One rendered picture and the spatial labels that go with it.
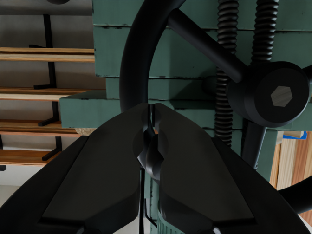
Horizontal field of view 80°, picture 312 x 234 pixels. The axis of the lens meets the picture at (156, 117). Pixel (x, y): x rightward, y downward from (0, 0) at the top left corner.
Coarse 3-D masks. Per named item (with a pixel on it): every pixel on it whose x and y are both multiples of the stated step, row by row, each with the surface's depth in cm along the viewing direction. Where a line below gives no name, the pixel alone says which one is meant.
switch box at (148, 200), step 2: (146, 198) 90; (148, 198) 90; (146, 200) 90; (148, 200) 90; (146, 202) 91; (148, 202) 91; (146, 204) 91; (148, 204) 91; (146, 206) 91; (148, 206) 91; (148, 208) 91; (148, 210) 92; (138, 212) 92; (148, 212) 92; (138, 214) 92; (144, 214) 92; (148, 214) 92; (138, 216) 92; (144, 216) 92; (148, 216) 92
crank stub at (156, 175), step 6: (156, 138) 16; (150, 144) 16; (156, 144) 14; (150, 150) 14; (156, 150) 13; (150, 156) 13; (156, 156) 13; (162, 156) 13; (150, 162) 13; (156, 162) 13; (150, 168) 13; (156, 168) 13; (150, 174) 13; (156, 174) 13
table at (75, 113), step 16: (80, 96) 39; (96, 96) 40; (64, 112) 36; (80, 112) 36; (96, 112) 36; (112, 112) 37; (192, 112) 27; (208, 112) 27; (304, 112) 37; (96, 128) 37; (240, 128) 28; (272, 128) 28; (288, 128) 28; (304, 128) 38
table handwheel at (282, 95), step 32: (160, 0) 16; (160, 32) 17; (192, 32) 17; (128, 64) 17; (224, 64) 17; (256, 64) 19; (288, 64) 16; (128, 96) 17; (256, 96) 16; (288, 96) 16; (256, 128) 19; (256, 160) 20; (288, 192) 21
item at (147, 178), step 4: (140, 172) 76; (140, 176) 76; (148, 176) 77; (140, 180) 77; (148, 180) 77; (144, 184) 77; (148, 184) 77; (144, 188) 78; (148, 188) 78; (144, 192) 78; (148, 192) 78; (144, 196) 79; (148, 196) 79
